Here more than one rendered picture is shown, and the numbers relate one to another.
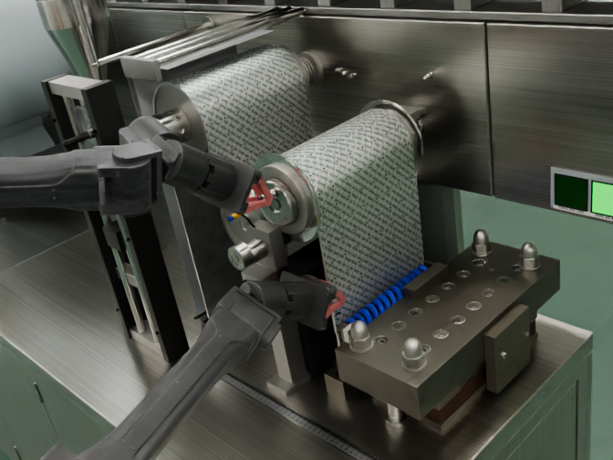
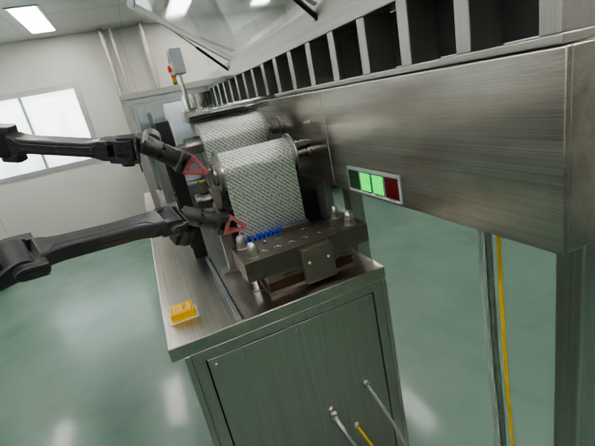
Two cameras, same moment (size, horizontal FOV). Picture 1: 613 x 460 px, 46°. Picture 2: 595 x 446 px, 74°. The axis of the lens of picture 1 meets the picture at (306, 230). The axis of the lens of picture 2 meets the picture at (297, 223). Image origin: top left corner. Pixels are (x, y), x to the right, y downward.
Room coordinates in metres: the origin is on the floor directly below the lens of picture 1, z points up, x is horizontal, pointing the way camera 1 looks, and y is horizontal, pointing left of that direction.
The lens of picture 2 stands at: (-0.08, -0.64, 1.45)
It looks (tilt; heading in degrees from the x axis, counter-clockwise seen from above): 18 degrees down; 21
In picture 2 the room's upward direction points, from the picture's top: 12 degrees counter-clockwise
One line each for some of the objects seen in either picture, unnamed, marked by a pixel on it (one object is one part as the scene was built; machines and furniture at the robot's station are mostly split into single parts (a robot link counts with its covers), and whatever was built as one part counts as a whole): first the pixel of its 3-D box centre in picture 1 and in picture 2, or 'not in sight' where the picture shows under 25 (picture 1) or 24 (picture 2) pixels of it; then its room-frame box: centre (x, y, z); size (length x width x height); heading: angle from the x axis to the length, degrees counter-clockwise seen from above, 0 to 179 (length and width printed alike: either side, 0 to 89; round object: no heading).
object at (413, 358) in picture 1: (412, 351); (251, 249); (0.85, -0.12, 1.05); 0.04 x 0.04 x 0.04
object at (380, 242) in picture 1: (376, 252); (268, 207); (1.05, -0.11, 1.11); 0.23 x 0.01 x 0.18; 130
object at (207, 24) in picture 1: (154, 44); not in sight; (1.56, 0.24, 1.41); 0.30 x 0.04 x 0.04; 130
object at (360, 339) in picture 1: (359, 333); (241, 241); (0.92, -0.05, 1.05); 0.04 x 0.04 x 0.04
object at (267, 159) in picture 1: (285, 198); (219, 173); (1.02, 0.02, 1.25); 0.15 x 0.01 x 0.15; 40
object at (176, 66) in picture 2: not in sight; (173, 62); (1.46, 0.36, 1.66); 0.07 x 0.07 x 0.10; 46
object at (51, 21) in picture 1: (72, 7); (197, 100); (1.64, 0.41, 1.50); 0.14 x 0.14 x 0.06
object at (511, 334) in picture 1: (509, 349); (319, 262); (0.93, -0.29, 0.96); 0.10 x 0.03 x 0.11; 130
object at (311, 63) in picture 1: (297, 74); (272, 126); (1.40, -0.04, 1.33); 0.07 x 0.07 x 0.07; 40
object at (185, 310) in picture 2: not in sight; (182, 311); (0.75, 0.10, 0.91); 0.07 x 0.07 x 0.02; 40
